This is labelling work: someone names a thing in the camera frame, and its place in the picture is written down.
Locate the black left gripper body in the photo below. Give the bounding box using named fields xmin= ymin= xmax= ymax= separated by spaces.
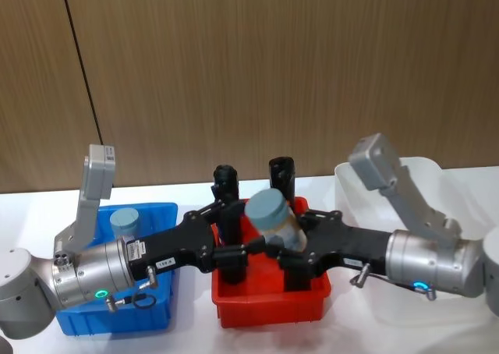
xmin=125 ymin=211 xmax=218 ymax=282

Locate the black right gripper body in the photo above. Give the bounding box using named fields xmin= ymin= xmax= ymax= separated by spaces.
xmin=302 ymin=210 xmax=391 ymax=277

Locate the clear jar with grey lid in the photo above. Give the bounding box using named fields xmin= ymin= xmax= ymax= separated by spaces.
xmin=109 ymin=208 xmax=141 ymax=240
xmin=244 ymin=189 xmax=308 ymax=252

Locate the red plastic bin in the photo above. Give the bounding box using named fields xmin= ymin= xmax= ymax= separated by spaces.
xmin=211 ymin=196 xmax=333 ymax=328

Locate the white translucent plastic bin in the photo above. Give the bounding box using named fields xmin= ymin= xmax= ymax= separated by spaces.
xmin=334 ymin=156 xmax=497 ymax=327

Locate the white table cloth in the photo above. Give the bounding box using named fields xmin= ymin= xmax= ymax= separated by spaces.
xmin=0 ymin=166 xmax=499 ymax=354

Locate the blue plastic bin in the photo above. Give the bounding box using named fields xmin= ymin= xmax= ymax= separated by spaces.
xmin=54 ymin=202 xmax=179 ymax=336

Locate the right gripper dark cable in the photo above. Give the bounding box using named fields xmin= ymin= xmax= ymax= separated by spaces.
xmin=349 ymin=263 xmax=434 ymax=301

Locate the gripper dark cable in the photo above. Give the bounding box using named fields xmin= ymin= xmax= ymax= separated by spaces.
xmin=104 ymin=266 xmax=159 ymax=313
xmin=349 ymin=263 xmax=434 ymax=301

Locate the left gripper dark cable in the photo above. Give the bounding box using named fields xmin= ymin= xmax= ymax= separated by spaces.
xmin=104 ymin=266 xmax=159 ymax=313

